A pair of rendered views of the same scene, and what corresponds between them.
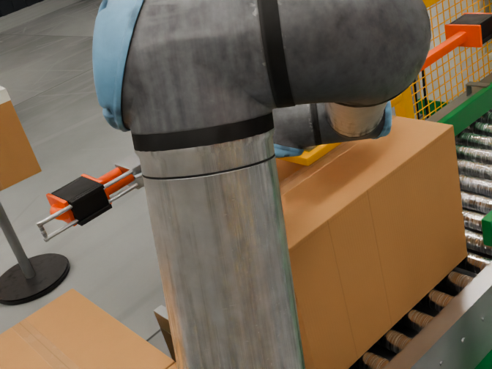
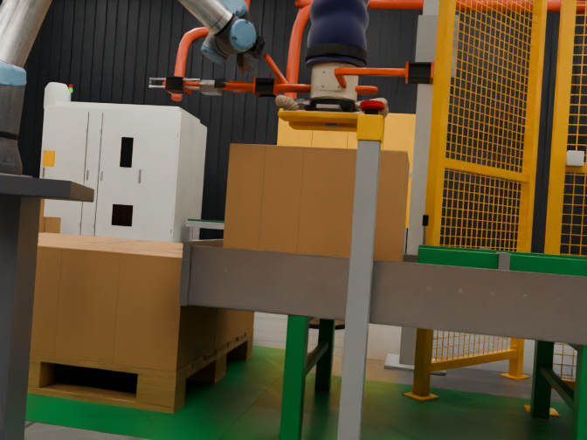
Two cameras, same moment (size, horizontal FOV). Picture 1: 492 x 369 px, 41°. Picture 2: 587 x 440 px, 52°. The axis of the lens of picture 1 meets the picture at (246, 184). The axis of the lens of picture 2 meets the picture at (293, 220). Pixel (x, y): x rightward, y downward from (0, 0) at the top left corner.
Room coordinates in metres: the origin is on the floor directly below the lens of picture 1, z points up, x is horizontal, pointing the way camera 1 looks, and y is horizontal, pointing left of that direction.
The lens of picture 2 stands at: (-0.16, -1.71, 0.69)
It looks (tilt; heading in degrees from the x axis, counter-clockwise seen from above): 0 degrees down; 46
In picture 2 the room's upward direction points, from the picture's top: 4 degrees clockwise
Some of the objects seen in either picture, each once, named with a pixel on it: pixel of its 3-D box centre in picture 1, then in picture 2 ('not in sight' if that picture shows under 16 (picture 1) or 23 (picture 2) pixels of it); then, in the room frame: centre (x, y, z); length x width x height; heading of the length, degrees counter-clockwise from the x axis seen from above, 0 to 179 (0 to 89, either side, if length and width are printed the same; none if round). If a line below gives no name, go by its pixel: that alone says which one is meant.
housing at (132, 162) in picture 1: (140, 168); (211, 87); (1.17, 0.19, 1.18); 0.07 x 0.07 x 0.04; 36
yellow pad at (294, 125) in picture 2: not in sight; (334, 122); (1.52, -0.13, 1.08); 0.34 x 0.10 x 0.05; 126
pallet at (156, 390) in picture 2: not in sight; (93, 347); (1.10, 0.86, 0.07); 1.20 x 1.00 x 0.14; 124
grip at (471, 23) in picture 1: (472, 29); (419, 72); (1.41, -0.58, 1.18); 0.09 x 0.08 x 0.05; 36
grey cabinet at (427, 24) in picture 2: not in sight; (436, 46); (2.41, 0.04, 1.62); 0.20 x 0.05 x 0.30; 124
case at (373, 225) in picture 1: (328, 232); (321, 209); (1.44, -0.17, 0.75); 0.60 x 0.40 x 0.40; 124
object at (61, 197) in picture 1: (78, 199); (178, 85); (1.10, 0.30, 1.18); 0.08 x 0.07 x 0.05; 126
